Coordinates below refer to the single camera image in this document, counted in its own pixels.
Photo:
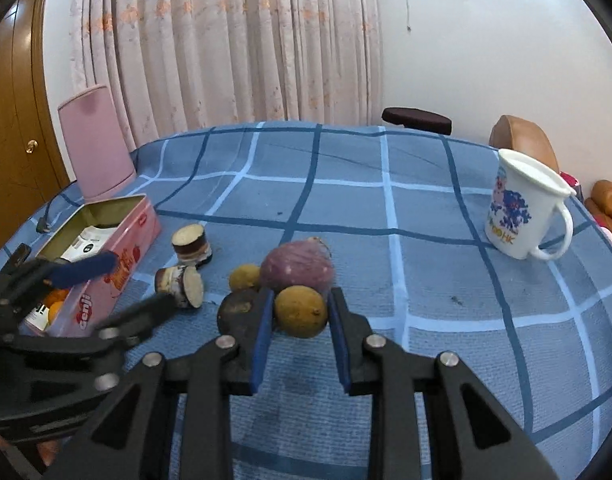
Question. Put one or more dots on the floral beige curtain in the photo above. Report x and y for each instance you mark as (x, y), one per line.
(180, 65)

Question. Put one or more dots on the wooden door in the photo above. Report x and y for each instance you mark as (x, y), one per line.
(32, 170)

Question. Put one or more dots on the purple round turnip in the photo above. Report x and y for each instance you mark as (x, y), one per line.
(300, 262)

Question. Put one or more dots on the sandwich cookie stack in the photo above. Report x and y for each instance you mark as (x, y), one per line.
(191, 245)
(182, 282)

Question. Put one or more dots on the blue plaid tablecloth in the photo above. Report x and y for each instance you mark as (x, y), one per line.
(403, 213)

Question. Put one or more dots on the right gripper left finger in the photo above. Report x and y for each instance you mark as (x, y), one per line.
(130, 434)

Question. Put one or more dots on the brown leather sofa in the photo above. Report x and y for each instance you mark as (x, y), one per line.
(599, 204)

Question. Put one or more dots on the pink metal tin box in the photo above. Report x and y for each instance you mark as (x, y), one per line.
(88, 304)

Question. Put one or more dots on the small mandarin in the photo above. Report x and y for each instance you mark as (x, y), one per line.
(53, 311)

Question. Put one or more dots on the white cartoon mug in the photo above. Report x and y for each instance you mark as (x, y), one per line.
(525, 196)

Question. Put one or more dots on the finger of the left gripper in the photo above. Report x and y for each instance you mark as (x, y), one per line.
(25, 282)
(124, 330)

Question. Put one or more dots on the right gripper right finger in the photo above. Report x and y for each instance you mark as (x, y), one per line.
(470, 433)

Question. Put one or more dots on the dark round stool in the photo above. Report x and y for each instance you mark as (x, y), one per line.
(414, 118)

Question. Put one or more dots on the brown leather armchair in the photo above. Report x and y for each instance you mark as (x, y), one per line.
(521, 135)

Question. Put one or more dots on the yellow-brown longan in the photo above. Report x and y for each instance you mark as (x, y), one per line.
(300, 311)
(245, 276)

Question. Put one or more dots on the printed paper leaflet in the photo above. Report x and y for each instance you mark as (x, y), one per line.
(87, 243)

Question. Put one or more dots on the dark passion fruit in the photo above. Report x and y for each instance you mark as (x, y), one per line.
(240, 314)

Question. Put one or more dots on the large orange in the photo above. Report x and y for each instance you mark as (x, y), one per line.
(54, 296)

